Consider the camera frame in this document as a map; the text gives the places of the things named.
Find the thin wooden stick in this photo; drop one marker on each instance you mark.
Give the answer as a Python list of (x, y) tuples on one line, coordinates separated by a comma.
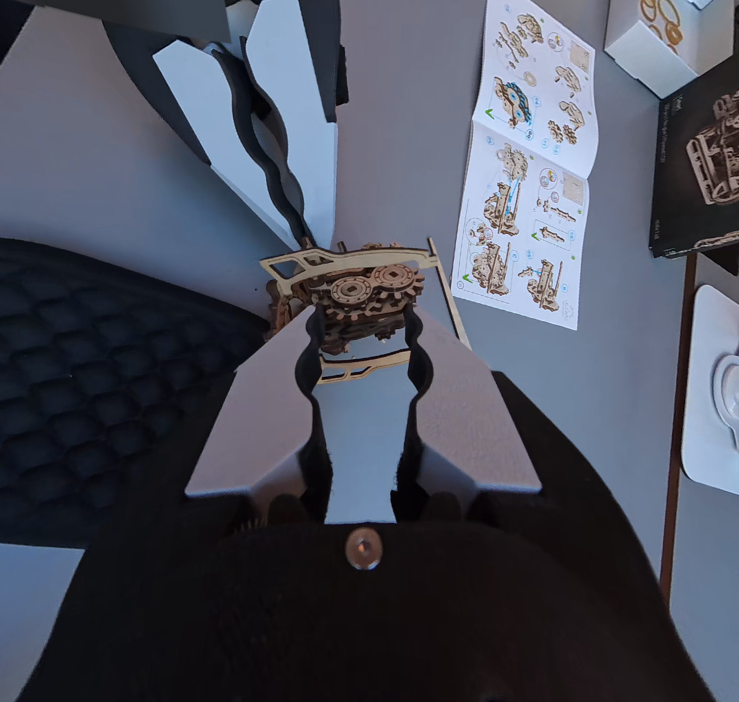
[(450, 297)]

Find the black model kit box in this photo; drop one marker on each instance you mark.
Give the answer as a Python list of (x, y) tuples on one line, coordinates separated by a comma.
[(681, 193)]

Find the wooden gear model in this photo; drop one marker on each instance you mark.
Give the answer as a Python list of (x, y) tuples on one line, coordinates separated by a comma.
[(369, 286)]

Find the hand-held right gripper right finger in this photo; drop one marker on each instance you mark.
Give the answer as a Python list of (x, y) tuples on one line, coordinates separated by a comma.
[(462, 425)]

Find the printed instruction sheet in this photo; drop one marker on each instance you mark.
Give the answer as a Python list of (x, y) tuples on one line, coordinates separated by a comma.
[(522, 153)]

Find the white cardboard box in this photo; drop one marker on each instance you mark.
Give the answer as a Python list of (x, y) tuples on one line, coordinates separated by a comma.
[(652, 61)]

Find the pile of wooden rings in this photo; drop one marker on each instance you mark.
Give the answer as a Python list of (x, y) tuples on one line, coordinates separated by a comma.
[(664, 14)]

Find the black quilted cushion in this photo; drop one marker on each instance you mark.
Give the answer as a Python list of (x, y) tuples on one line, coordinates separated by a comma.
[(86, 367)]

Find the white plastic base plate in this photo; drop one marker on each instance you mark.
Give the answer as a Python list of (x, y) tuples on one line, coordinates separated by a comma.
[(707, 425)]

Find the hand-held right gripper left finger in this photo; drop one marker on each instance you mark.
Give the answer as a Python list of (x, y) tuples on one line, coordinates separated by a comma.
[(254, 425)]

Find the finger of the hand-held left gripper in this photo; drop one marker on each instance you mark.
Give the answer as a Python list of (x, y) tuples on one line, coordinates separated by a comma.
[(300, 107), (208, 101)]

